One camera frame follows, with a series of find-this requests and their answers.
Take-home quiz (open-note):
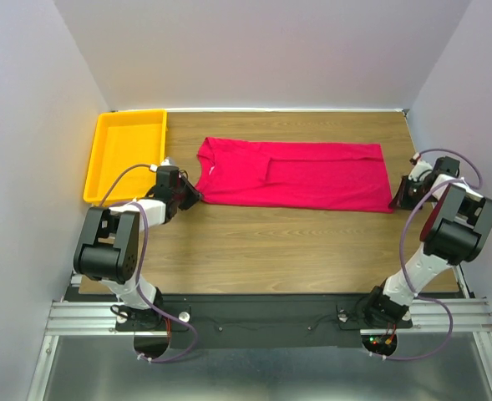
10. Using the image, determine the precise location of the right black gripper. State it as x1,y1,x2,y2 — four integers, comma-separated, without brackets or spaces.
388,175,439,211

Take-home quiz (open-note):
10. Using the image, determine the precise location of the red t shirt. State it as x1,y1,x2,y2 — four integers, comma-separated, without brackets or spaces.
196,137,391,213

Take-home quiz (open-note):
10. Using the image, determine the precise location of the yellow plastic tray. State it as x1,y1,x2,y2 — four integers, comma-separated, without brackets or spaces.
83,109,167,205

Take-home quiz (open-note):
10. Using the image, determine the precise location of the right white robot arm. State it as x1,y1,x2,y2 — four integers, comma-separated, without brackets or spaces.
362,153,492,327

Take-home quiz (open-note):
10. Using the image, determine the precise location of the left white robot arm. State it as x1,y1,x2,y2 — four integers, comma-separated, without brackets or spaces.
74,165,202,331

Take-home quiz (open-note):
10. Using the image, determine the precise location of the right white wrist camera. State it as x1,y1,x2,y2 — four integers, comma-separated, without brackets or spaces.
408,153,433,182

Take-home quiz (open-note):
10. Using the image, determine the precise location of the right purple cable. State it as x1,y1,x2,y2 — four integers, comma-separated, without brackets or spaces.
368,149,483,361

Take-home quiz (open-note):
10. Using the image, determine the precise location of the purple cable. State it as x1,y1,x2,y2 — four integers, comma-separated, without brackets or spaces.
368,149,483,361
102,163,199,363

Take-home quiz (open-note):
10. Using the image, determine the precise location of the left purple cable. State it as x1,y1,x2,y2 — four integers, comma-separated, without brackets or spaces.
102,163,199,363

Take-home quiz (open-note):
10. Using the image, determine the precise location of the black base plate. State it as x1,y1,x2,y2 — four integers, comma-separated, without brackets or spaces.
110,294,412,350

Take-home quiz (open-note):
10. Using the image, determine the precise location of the aluminium frame rail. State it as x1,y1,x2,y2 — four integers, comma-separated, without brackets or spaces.
26,204,124,401

